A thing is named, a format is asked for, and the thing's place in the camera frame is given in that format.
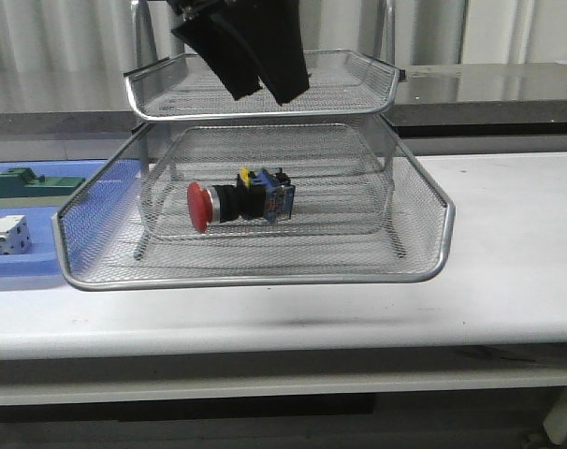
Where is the white table leg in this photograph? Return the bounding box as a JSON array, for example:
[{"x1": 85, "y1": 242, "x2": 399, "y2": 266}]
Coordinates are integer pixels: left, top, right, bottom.
[{"x1": 543, "y1": 387, "x2": 567, "y2": 445}]

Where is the green terminal block component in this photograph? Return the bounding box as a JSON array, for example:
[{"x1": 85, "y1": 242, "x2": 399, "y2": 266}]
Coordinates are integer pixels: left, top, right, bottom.
[{"x1": 0, "y1": 167, "x2": 85, "y2": 209}]

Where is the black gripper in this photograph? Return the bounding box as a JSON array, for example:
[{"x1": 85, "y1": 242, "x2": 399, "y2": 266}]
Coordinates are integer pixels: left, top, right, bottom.
[{"x1": 167, "y1": 0, "x2": 309, "y2": 105}]

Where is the white circuit breaker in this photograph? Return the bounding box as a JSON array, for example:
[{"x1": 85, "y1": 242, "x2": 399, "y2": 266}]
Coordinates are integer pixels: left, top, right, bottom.
[{"x1": 0, "y1": 215, "x2": 32, "y2": 255}]

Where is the red emergency stop button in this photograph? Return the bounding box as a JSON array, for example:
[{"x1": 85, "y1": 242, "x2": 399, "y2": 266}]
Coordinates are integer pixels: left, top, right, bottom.
[{"x1": 186, "y1": 167, "x2": 296, "y2": 233}]

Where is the dark background counter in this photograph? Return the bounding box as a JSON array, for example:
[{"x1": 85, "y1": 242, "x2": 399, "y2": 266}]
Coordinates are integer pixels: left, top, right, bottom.
[{"x1": 0, "y1": 63, "x2": 567, "y2": 138}]

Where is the silver rack frame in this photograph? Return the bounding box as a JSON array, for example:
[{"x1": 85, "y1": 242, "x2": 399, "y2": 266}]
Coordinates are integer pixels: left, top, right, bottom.
[{"x1": 126, "y1": 0, "x2": 406, "y2": 261}]

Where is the blue plastic tray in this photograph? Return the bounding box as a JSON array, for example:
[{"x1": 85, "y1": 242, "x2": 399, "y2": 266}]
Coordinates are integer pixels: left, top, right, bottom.
[{"x1": 0, "y1": 158, "x2": 143, "y2": 289}]

